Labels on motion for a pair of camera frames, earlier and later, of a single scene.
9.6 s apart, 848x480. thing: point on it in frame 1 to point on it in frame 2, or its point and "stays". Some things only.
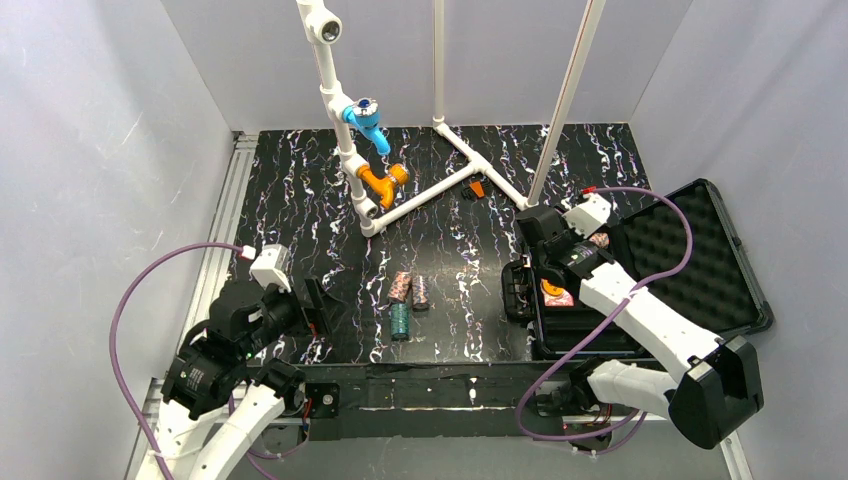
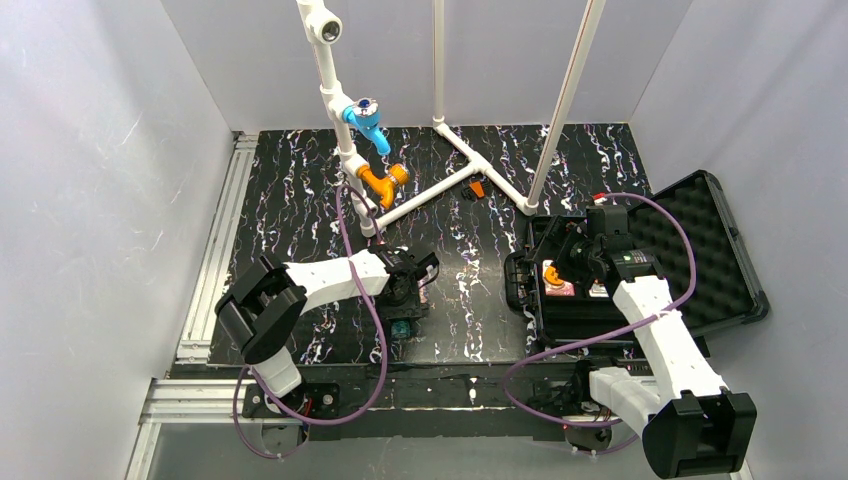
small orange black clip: x=477 y=188 stays
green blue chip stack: x=399 y=320 stays
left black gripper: x=314 y=302 to x=407 y=307
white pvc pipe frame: x=324 y=28 stays
